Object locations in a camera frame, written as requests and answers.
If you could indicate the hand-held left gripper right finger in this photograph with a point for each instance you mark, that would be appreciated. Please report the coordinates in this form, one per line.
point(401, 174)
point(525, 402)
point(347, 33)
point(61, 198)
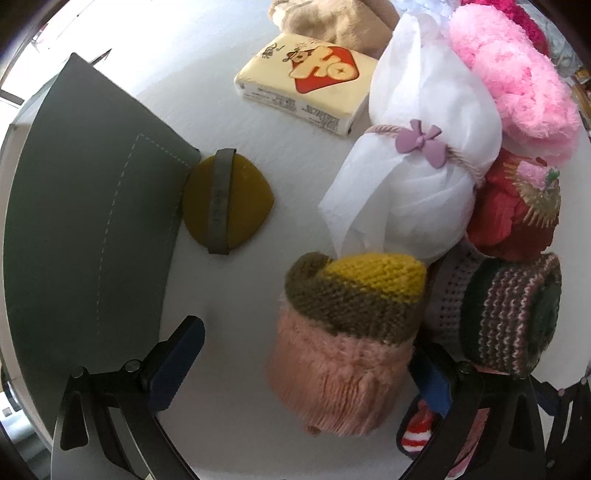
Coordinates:
point(431, 383)

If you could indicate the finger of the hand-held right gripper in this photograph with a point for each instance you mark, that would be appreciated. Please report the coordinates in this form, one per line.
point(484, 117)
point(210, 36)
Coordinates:
point(565, 415)

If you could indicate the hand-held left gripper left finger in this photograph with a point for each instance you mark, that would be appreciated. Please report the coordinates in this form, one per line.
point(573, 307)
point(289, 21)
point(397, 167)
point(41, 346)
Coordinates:
point(178, 364)

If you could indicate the yellow brown pink knit hat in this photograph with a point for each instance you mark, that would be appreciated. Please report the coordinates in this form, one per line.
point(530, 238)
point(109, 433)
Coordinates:
point(351, 323)

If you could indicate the dark green fabric mat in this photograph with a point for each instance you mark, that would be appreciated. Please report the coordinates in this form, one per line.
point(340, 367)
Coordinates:
point(83, 207)

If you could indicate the white gauze bundle with tie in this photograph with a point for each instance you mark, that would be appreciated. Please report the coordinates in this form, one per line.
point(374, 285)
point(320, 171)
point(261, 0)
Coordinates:
point(429, 92)

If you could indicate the light pink fluffy yarn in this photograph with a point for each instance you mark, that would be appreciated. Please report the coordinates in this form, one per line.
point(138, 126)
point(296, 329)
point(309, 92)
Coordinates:
point(508, 83)

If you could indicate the red white striped sock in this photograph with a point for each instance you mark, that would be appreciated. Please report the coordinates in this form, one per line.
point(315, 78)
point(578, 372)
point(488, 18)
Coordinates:
point(415, 434)

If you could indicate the green pink striped knit roll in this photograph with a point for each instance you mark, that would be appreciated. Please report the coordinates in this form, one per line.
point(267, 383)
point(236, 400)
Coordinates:
point(508, 314)

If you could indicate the red knitted piece with flower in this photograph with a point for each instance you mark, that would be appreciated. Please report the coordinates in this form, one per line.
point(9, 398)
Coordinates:
point(498, 217)

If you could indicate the pile of snack packets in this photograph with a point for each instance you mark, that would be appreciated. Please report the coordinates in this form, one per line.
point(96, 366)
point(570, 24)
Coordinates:
point(577, 69)

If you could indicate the beige cloth bundle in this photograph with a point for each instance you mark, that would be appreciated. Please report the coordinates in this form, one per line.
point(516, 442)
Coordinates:
point(346, 23)

